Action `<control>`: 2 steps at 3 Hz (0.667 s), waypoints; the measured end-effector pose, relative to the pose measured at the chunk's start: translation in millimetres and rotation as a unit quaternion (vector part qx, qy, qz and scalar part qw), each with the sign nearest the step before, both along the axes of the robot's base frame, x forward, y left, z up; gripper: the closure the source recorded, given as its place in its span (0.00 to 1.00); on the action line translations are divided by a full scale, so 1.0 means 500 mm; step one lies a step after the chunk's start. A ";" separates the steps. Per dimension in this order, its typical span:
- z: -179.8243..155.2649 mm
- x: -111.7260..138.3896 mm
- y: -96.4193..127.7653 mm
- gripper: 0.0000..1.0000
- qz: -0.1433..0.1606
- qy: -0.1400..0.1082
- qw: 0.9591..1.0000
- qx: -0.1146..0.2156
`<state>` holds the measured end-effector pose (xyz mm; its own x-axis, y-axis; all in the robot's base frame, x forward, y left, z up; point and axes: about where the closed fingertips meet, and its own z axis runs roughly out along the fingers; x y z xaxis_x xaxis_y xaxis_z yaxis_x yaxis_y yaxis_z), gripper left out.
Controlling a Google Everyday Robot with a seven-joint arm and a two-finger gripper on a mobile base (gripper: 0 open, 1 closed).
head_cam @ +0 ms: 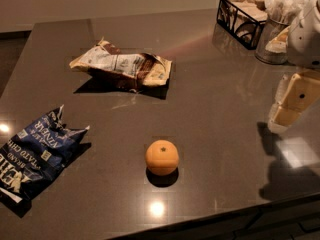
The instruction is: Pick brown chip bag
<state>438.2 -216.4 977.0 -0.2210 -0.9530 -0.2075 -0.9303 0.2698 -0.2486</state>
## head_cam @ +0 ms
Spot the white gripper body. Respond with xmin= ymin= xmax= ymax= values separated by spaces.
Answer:
xmin=282 ymin=70 xmax=320 ymax=112

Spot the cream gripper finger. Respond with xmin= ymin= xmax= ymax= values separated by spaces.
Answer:
xmin=275 ymin=74 xmax=289 ymax=103
xmin=267 ymin=104 xmax=301 ymax=133

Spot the brown chip bag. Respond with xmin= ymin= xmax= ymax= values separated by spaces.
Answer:
xmin=69 ymin=38 xmax=172 ymax=92

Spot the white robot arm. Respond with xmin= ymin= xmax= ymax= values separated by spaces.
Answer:
xmin=266 ymin=0 xmax=320 ymax=134

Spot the blue chip bag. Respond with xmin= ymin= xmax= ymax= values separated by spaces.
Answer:
xmin=0 ymin=106 xmax=90 ymax=203

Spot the metal cup with packets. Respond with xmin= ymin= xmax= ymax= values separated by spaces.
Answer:
xmin=255 ymin=0 xmax=308 ymax=65

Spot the orange fruit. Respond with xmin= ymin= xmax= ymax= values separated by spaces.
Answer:
xmin=145 ymin=140 xmax=179 ymax=176

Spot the black wire napkin basket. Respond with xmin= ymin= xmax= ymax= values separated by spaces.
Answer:
xmin=217 ymin=0 xmax=267 ymax=50

